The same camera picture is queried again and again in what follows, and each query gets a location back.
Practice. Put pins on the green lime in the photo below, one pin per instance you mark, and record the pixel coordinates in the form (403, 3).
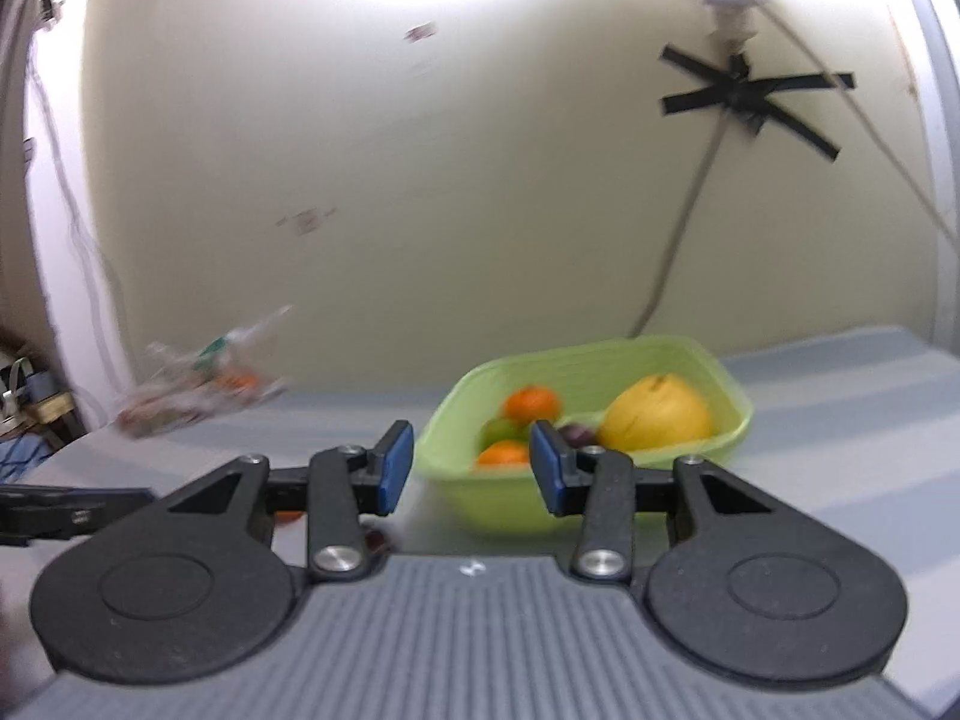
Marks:
(501, 431)

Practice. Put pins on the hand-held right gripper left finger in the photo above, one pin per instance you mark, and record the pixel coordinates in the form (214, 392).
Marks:
(394, 465)

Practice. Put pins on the dark purple plum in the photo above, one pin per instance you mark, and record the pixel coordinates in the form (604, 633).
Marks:
(576, 435)

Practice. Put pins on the clear plastic produce bag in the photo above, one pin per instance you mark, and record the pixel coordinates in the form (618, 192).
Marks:
(202, 386)

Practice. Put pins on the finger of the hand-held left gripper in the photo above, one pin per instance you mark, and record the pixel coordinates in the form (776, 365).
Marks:
(60, 514)

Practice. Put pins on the blue white striped bed sheet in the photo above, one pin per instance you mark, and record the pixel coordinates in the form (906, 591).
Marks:
(825, 427)

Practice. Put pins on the black tape cross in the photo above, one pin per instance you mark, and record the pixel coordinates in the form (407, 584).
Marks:
(750, 101)

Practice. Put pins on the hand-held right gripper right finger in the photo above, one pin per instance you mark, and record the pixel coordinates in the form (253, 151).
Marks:
(547, 472)

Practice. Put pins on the blue cloth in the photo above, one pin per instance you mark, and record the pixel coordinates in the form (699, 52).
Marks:
(19, 457)

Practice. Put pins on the red plum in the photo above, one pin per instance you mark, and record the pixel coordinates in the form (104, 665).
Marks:
(375, 538)

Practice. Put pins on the tangerine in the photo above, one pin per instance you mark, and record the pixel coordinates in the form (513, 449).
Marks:
(289, 517)
(531, 403)
(502, 455)

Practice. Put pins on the green plastic basket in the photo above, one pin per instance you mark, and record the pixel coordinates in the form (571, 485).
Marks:
(495, 502)

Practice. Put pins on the large yellow grapefruit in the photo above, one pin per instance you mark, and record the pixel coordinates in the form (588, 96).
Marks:
(658, 414)

